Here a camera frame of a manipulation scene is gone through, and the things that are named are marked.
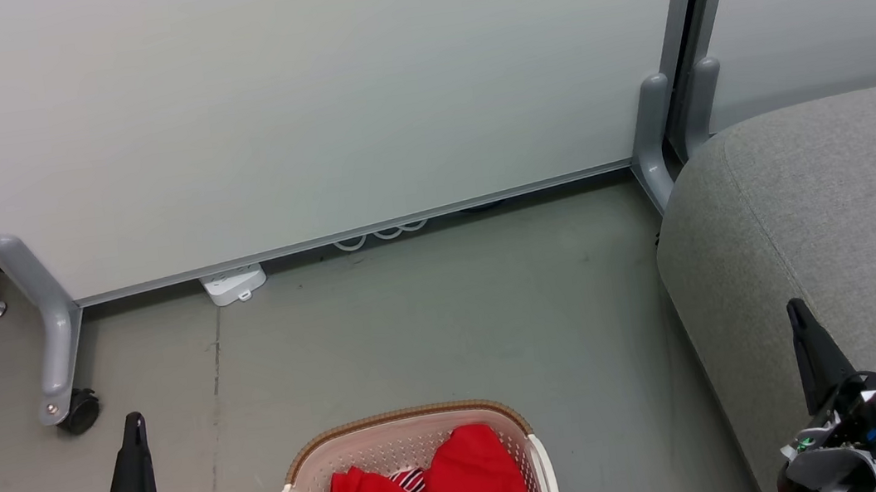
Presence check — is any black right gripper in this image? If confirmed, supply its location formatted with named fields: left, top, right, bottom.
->
left=753, top=289, right=876, bottom=492

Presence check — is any grey fabric sofa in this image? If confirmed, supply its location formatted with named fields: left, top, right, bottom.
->
left=638, top=83, right=876, bottom=492

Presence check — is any black caster wheel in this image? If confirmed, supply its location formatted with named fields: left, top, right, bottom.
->
left=55, top=387, right=105, bottom=438

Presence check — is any grey partition foot with caster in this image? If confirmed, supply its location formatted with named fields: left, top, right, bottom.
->
left=0, top=227, right=98, bottom=431

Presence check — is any white power strip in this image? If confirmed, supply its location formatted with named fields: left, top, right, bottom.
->
left=198, top=262, right=271, bottom=310

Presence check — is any white laundry basket brown rim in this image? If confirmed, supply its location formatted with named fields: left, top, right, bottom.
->
left=262, top=389, right=560, bottom=492

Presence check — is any grey upright partition foot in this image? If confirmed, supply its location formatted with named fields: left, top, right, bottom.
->
left=674, top=56, right=732, bottom=158
left=622, top=71, right=688, bottom=216

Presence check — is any coiled white cable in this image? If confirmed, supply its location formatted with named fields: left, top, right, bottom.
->
left=330, top=216, right=432, bottom=254

